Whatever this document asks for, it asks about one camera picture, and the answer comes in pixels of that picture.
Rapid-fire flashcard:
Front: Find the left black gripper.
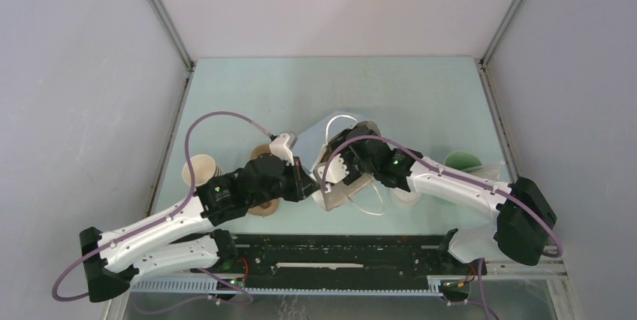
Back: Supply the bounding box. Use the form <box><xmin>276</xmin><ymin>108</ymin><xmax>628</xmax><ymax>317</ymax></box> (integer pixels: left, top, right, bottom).
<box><xmin>250</xmin><ymin>157</ymin><xmax>321</xmax><ymax>208</ymax></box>

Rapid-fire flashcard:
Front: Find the light blue paper bag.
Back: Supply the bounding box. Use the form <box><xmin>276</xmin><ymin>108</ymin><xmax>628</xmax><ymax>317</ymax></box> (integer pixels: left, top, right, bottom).
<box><xmin>292</xmin><ymin>110</ymin><xmax>385</xmax><ymax>216</ymax></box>

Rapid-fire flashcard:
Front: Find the stack of white lids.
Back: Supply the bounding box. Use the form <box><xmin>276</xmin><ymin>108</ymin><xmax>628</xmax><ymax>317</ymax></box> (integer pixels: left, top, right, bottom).
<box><xmin>389</xmin><ymin>188</ymin><xmax>421</xmax><ymax>207</ymax></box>

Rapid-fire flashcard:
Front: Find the stack of paper cups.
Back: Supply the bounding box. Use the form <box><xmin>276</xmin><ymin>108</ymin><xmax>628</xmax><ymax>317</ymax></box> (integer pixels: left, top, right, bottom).
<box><xmin>189</xmin><ymin>154</ymin><xmax>225</xmax><ymax>186</ymax></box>

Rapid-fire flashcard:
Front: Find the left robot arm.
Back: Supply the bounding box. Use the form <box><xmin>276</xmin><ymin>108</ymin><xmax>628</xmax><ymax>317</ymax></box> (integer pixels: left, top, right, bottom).
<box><xmin>79</xmin><ymin>154</ymin><xmax>320</xmax><ymax>303</ymax></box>

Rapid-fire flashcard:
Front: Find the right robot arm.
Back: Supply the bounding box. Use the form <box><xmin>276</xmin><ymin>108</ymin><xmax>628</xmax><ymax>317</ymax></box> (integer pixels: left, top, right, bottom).
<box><xmin>325</xmin><ymin>125</ymin><xmax>563</xmax><ymax>273</ymax></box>

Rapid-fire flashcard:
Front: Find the brown pulp cup carrier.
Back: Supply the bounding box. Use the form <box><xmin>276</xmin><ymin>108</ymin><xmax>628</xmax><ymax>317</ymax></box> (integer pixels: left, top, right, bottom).
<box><xmin>248</xmin><ymin>144</ymin><xmax>281</xmax><ymax>217</ymax></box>

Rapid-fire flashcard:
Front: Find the green cylindrical container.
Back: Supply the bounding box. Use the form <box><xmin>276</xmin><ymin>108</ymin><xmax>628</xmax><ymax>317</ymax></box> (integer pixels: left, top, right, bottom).
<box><xmin>442</xmin><ymin>151</ymin><xmax>482</xmax><ymax>171</ymax></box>

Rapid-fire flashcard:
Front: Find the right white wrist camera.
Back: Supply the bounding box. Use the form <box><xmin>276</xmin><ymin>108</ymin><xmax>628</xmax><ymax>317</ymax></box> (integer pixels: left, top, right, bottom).
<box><xmin>310</xmin><ymin>151</ymin><xmax>361</xmax><ymax>193</ymax></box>

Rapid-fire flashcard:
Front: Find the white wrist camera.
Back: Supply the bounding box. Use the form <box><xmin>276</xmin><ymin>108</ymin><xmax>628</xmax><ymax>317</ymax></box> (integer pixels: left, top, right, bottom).
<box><xmin>269</xmin><ymin>132</ymin><xmax>297</xmax><ymax>164</ymax></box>
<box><xmin>310</xmin><ymin>151</ymin><xmax>361</xmax><ymax>193</ymax></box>

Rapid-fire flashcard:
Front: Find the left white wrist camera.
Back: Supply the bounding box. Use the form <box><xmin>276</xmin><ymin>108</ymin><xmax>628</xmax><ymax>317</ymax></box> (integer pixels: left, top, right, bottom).
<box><xmin>269</xmin><ymin>132</ymin><xmax>297</xmax><ymax>164</ymax></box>

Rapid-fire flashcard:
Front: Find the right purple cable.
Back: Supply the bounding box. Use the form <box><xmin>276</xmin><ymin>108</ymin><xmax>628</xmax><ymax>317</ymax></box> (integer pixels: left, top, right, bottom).
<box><xmin>321</xmin><ymin>134</ymin><xmax>564</xmax><ymax>259</ymax></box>

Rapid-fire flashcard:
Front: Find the purple cable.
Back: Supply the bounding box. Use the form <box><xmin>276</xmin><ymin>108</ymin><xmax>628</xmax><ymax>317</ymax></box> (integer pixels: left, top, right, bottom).
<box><xmin>321</xmin><ymin>134</ymin><xmax>564</xmax><ymax>259</ymax></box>
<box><xmin>51</xmin><ymin>111</ymin><xmax>275</xmax><ymax>303</ymax></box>

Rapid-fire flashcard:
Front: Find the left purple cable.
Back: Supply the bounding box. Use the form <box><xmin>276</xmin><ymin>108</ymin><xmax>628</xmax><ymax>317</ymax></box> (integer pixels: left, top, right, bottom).
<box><xmin>51</xmin><ymin>111</ymin><xmax>275</xmax><ymax>303</ymax></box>

